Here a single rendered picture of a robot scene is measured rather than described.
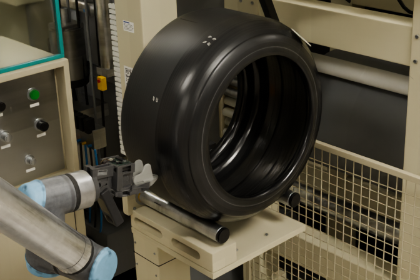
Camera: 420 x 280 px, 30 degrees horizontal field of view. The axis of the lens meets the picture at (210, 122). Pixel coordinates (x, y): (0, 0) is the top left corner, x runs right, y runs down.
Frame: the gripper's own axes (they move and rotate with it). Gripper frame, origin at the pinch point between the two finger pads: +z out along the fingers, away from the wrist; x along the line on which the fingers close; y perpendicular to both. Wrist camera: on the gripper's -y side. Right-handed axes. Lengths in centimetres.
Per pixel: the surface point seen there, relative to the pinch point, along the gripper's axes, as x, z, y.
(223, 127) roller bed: 38, 61, -7
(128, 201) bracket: 23.9, 10.7, -16.9
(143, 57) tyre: 11.1, 4.3, 28.9
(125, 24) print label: 33.9, 15.5, 32.6
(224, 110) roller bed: 37, 60, 0
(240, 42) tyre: -10.2, 17.4, 35.5
